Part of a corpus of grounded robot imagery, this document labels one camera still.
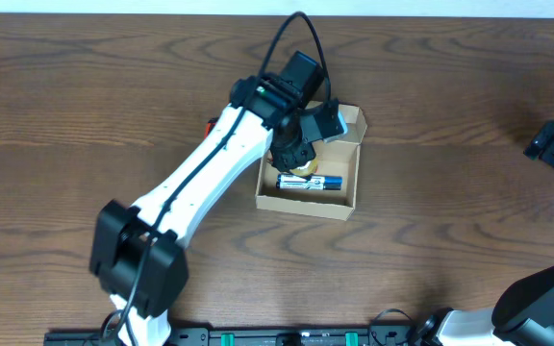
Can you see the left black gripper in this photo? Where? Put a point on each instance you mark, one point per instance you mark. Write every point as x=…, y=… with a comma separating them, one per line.
x=293, y=158

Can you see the yellow tape roll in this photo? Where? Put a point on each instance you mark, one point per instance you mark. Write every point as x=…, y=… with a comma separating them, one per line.
x=306, y=170

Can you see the blue marker pen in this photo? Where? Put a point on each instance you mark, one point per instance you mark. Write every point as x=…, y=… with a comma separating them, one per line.
x=314, y=178

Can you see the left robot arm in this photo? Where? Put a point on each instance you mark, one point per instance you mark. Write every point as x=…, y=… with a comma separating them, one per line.
x=138, y=252

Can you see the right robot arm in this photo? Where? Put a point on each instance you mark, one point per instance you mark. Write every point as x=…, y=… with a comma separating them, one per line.
x=523, y=315

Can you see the black marker pen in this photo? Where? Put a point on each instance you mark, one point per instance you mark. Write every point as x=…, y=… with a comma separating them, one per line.
x=307, y=186

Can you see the open cardboard box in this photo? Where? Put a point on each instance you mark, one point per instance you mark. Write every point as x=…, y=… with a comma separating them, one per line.
x=337, y=158

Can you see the orange utility knife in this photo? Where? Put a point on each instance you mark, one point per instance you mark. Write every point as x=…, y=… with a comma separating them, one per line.
x=210, y=125

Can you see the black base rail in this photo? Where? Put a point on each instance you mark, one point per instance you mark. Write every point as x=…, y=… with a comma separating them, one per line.
x=392, y=333

